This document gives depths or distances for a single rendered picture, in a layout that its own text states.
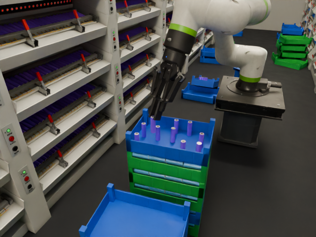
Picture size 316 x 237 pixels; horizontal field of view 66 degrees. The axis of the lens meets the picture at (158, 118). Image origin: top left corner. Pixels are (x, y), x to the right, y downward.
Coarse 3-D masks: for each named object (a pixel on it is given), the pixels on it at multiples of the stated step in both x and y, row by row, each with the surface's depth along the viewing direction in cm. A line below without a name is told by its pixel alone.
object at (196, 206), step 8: (136, 192) 102; (144, 192) 101; (152, 192) 99; (168, 200) 99; (176, 200) 97; (184, 200) 96; (192, 200) 95; (200, 200) 93; (192, 208) 97; (200, 208) 96
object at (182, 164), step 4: (136, 156) 93; (140, 156) 92; (144, 156) 92; (148, 156) 91; (152, 156) 91; (152, 160) 93; (156, 160) 91; (160, 160) 90; (164, 160) 90; (168, 160) 89; (172, 160) 89; (172, 164) 91; (176, 164) 89; (180, 164) 88; (184, 164) 88; (188, 164) 88; (192, 164) 87; (192, 168) 89; (196, 168) 87; (200, 168) 86
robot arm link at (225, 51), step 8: (216, 32) 124; (216, 40) 132; (224, 40) 129; (232, 40) 134; (216, 48) 140; (224, 48) 136; (232, 48) 139; (216, 56) 147; (224, 56) 142; (232, 56) 142; (224, 64) 149; (232, 64) 146
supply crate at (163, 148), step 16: (144, 112) 103; (160, 128) 104; (192, 128) 102; (208, 128) 99; (128, 144) 90; (144, 144) 88; (160, 144) 95; (176, 144) 95; (192, 144) 95; (208, 144) 95; (176, 160) 87; (192, 160) 85
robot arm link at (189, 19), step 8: (176, 0) 74; (184, 0) 72; (192, 0) 72; (200, 0) 71; (208, 0) 70; (176, 8) 75; (184, 8) 73; (192, 8) 72; (200, 8) 71; (176, 16) 75; (184, 16) 73; (192, 16) 73; (200, 16) 72; (176, 24) 75; (184, 24) 74; (192, 24) 74; (200, 24) 75; (192, 32) 75
